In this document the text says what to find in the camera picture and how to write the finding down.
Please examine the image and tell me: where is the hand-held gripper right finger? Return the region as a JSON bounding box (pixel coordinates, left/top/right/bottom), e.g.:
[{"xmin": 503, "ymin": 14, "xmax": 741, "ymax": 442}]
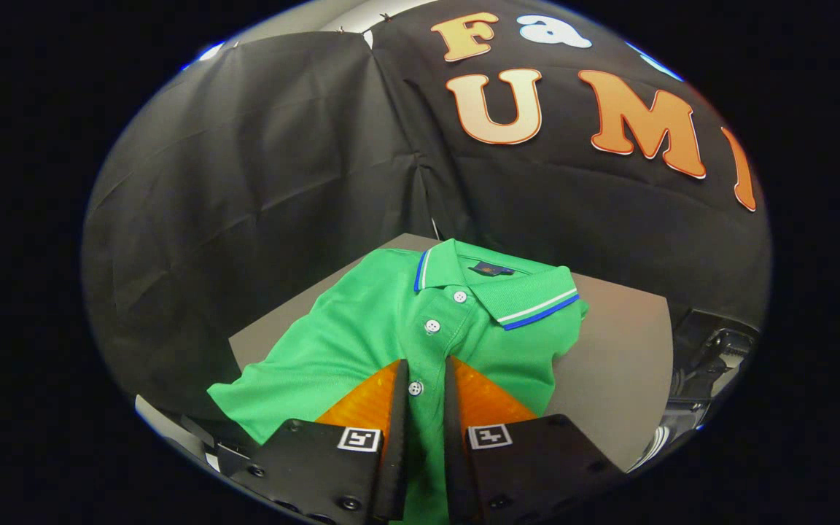
[{"xmin": 443, "ymin": 356, "xmax": 626, "ymax": 525}]

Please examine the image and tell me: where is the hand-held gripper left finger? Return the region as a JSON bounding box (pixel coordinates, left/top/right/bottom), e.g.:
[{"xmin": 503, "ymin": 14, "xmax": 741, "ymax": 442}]
[{"xmin": 227, "ymin": 359, "xmax": 411, "ymax": 525}]

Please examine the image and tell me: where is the green polo shirt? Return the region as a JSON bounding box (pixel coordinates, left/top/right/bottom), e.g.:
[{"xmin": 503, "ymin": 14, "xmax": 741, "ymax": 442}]
[{"xmin": 207, "ymin": 238, "xmax": 590, "ymax": 525}]

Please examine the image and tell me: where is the transparent washing machine lid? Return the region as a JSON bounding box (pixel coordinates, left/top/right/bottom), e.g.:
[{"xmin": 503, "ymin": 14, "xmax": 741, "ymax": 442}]
[{"xmin": 672, "ymin": 310, "xmax": 760, "ymax": 402}]

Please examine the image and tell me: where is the grey low table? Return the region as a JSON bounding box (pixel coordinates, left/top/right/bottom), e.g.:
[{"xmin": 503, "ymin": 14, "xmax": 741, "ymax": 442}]
[{"xmin": 229, "ymin": 233, "xmax": 674, "ymax": 471}]

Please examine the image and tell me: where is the row of cloth clips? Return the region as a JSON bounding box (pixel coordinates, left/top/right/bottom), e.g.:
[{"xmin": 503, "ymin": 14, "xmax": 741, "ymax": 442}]
[{"xmin": 336, "ymin": 11, "xmax": 392, "ymax": 34}]

